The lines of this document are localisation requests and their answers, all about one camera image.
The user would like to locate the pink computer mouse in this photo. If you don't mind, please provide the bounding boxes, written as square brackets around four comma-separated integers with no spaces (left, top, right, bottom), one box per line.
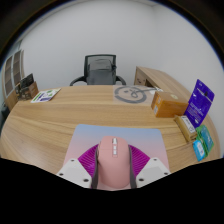
[96,134,132,189]

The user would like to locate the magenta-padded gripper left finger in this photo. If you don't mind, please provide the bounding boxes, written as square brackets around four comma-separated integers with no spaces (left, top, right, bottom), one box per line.
[56,144,102,190]

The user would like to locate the orange brown box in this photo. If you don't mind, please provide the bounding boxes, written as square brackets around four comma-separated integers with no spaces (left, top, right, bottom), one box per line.
[150,91,190,118]

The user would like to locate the white green purple leaflet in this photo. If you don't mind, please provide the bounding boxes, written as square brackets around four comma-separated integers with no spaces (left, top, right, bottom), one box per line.
[30,87,62,104]

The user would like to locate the grey backpack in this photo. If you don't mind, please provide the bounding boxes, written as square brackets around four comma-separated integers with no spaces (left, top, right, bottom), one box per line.
[86,58,117,86]

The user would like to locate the black printed box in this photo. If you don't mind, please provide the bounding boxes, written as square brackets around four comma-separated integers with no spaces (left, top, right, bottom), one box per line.
[19,73,35,90]

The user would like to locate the blue packet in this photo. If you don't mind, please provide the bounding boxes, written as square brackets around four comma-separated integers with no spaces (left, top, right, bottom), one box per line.
[192,139,206,162]

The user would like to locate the wooden side desk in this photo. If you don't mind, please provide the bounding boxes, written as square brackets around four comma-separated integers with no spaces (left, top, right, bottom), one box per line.
[133,65,196,103]

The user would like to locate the pink blue gradient mouse pad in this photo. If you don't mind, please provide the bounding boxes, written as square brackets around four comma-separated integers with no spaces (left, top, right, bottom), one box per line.
[63,123,170,192]

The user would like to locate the black mesh office chair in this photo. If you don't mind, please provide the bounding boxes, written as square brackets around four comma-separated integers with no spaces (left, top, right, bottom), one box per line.
[69,54,128,87]

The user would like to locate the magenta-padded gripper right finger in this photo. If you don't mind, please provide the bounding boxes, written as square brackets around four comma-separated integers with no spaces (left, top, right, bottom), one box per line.
[128,144,172,189]

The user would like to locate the purple package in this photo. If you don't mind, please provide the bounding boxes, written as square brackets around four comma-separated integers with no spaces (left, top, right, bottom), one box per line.
[184,78,215,129]

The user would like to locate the small tan box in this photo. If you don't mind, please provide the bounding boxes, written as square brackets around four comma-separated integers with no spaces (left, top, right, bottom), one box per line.
[173,114,198,143]

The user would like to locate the wooden shelf cabinet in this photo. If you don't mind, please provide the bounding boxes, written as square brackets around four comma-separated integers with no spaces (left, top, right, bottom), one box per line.
[1,49,26,111]

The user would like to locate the clear bag with round print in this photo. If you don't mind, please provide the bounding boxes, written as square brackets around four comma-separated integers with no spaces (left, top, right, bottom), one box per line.
[113,84,158,107]

